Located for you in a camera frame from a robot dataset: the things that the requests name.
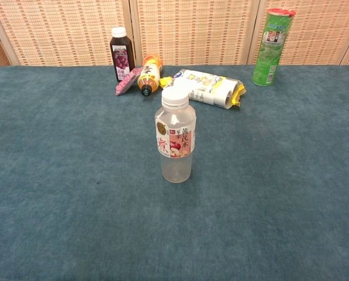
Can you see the clear plastic water bottle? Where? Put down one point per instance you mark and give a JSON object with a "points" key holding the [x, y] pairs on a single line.
{"points": [[176, 167]]}

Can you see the white plastic bottle cap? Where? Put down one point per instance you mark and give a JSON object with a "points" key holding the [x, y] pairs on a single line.
{"points": [[174, 96]]}

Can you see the orange drink bottle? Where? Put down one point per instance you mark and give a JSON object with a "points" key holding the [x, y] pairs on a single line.
{"points": [[148, 76]]}

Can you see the purple grape juice bottle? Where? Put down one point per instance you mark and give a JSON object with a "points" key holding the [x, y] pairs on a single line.
{"points": [[122, 55]]}

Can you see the yellow white snack bag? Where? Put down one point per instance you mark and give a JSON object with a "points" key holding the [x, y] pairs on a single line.
{"points": [[209, 87]]}

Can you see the pink snack packet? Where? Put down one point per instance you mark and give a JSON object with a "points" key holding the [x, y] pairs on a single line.
{"points": [[127, 83]]}

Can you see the woven folding screen panel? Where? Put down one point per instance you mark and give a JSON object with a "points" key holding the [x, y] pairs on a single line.
{"points": [[194, 32], [323, 32], [60, 32]]}

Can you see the green chips can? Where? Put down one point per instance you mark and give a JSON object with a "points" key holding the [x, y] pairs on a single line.
{"points": [[269, 49]]}

